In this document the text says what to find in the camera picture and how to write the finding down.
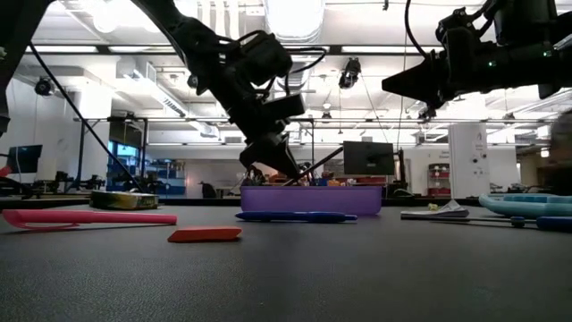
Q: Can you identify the blue pen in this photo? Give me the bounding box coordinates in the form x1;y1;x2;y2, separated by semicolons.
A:
235;210;358;225

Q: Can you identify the pink highlighter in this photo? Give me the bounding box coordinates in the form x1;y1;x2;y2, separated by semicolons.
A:
2;209;179;231

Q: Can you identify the dark monitor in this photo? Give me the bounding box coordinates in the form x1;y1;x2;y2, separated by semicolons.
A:
6;144;44;174

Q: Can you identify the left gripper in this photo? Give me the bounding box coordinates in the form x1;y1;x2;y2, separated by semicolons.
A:
209;66;307;180

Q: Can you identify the light blue calculator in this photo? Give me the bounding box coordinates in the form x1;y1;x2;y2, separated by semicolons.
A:
478;193;572;220

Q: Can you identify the black pencil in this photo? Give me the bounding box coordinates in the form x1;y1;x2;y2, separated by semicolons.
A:
284;146;345;187

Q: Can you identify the black monitor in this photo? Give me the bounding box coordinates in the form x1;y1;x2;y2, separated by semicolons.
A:
342;140;396;176

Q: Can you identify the red eraser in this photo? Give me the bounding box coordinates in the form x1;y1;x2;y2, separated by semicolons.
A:
167;226;243;244

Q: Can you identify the red bin shelf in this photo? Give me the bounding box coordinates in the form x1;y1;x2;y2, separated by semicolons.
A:
427;163;451;197

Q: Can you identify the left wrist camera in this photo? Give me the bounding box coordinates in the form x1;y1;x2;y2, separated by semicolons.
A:
239;30;295;87

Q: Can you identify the black table mat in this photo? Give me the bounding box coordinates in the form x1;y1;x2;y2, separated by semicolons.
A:
0;203;572;322

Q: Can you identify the right camera cable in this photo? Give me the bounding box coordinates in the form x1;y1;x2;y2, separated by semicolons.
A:
404;0;433;59

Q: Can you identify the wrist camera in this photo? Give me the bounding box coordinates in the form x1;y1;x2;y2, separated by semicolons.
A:
435;6;482;36
239;30;295;87

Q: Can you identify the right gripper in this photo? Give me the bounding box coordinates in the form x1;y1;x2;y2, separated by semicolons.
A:
382;26;498;108

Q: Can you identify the purple plastic pencil case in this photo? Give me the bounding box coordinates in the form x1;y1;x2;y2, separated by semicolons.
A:
240;185;383;218

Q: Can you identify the overhead light bar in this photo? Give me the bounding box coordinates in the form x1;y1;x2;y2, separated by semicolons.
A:
26;43;448;56

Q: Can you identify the yellow green crayon box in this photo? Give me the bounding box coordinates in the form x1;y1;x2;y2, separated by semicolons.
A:
88;191;160;211

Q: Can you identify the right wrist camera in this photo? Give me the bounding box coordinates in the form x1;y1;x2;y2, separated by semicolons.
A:
435;6;482;36

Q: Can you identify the black metal rig frame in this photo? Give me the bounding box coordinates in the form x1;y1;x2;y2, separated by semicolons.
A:
0;195;482;208

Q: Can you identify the white paper tag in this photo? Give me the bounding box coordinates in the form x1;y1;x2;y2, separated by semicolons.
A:
400;199;470;220

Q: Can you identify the thin black cable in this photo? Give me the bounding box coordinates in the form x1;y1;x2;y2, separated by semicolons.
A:
27;42;138;191

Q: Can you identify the white square pillar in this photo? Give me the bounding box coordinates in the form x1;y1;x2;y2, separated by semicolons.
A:
448;123;491;199

